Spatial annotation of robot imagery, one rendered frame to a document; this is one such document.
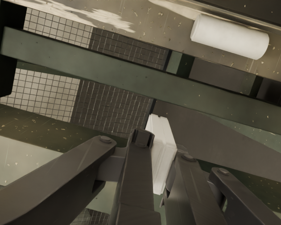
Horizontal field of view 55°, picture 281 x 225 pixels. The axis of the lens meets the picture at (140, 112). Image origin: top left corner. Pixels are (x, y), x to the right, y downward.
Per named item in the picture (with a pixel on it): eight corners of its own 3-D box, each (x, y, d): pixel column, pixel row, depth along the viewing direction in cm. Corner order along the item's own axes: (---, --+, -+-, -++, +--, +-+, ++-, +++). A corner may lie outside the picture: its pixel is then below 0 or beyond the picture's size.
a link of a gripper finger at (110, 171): (140, 193, 13) (81, 177, 13) (141, 156, 18) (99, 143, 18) (148, 166, 13) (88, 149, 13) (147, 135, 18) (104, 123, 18)
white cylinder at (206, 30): (188, 40, 32) (252, 60, 32) (192, 39, 29) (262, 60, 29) (196, 14, 31) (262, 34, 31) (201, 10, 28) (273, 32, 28)
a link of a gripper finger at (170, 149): (164, 144, 15) (178, 147, 15) (159, 115, 21) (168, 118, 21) (149, 193, 15) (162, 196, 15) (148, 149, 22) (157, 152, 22)
